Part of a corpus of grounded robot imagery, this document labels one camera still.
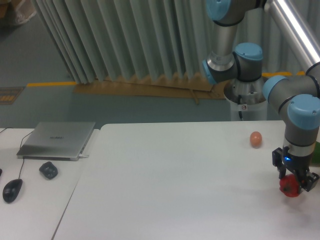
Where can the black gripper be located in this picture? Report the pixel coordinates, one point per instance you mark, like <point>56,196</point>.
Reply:
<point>297,165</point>

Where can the red pepper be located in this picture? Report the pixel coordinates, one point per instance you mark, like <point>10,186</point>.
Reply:
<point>289,186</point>

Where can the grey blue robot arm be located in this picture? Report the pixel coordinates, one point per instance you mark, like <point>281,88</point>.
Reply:
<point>295,98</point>

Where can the green pepper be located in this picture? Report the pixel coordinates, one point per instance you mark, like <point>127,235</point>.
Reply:
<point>315,160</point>

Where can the brown egg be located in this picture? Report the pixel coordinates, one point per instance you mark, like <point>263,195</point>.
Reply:
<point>255,139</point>

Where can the flat brown cardboard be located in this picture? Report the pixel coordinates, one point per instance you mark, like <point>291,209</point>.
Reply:
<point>150,87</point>

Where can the white usb plug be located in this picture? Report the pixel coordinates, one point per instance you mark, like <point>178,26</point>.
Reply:
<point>82,156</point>

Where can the silver closed laptop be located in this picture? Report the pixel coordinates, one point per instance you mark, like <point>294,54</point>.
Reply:
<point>57,140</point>

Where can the pale green curtain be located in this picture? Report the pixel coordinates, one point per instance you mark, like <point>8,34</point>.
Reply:
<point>191,44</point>

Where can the small black controller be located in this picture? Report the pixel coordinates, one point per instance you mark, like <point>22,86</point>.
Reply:
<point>48,170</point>

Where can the black computer mouse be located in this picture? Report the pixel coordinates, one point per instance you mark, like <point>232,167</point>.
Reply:
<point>11,190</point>

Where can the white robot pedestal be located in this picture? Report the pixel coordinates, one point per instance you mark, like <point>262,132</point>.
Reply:
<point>246,100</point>

